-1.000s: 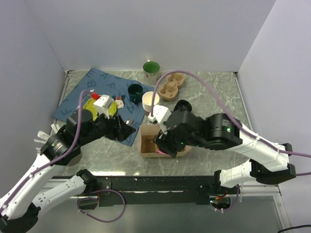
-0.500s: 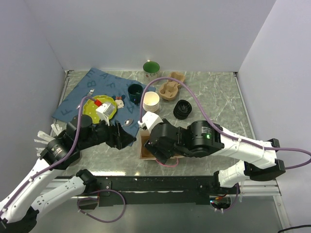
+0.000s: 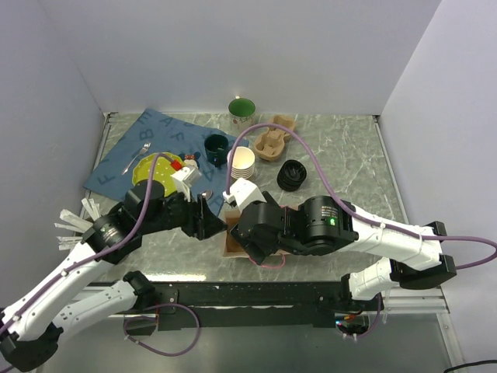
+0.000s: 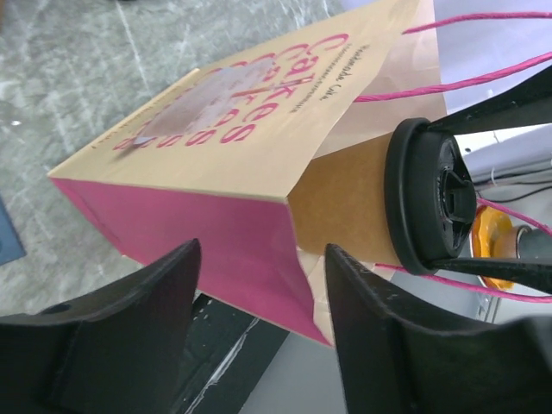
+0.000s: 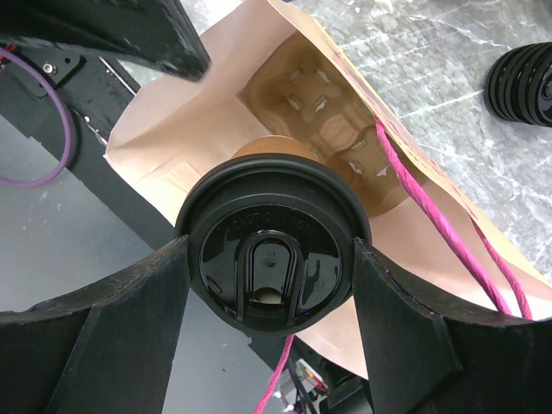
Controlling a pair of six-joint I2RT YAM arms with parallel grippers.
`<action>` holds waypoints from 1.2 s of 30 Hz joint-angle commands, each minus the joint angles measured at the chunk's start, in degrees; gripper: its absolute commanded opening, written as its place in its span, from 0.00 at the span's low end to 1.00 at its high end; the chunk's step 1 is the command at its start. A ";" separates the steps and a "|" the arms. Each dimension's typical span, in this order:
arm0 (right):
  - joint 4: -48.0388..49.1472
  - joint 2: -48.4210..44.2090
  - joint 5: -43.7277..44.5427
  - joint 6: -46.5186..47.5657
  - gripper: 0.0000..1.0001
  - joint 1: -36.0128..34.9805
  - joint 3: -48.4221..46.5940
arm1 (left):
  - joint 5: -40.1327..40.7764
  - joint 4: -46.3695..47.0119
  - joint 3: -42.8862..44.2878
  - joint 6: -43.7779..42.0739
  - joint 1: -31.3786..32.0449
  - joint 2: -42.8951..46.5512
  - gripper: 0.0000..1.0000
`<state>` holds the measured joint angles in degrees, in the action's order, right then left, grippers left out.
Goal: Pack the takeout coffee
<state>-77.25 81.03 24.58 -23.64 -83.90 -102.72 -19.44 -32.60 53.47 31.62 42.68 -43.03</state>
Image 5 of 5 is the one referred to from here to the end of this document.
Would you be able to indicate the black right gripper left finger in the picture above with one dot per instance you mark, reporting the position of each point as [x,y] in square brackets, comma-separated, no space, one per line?
[105,348]

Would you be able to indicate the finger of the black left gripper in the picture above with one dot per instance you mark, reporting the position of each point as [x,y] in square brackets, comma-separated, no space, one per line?
[157,34]

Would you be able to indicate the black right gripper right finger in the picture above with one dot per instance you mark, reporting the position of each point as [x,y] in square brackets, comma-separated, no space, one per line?
[429,351]

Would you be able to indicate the cream cakes paper bag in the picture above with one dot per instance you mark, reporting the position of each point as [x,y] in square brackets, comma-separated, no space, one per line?
[175,131]

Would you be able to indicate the brown paper coffee cup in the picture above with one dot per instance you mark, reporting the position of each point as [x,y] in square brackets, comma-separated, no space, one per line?
[276,144]

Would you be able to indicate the black cup lid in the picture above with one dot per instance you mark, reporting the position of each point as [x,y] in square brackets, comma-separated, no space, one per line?
[271,241]

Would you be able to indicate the stack of black lids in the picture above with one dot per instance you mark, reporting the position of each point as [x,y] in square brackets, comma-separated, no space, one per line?
[517,87]

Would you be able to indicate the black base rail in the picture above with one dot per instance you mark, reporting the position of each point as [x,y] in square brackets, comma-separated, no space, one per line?
[96,91]

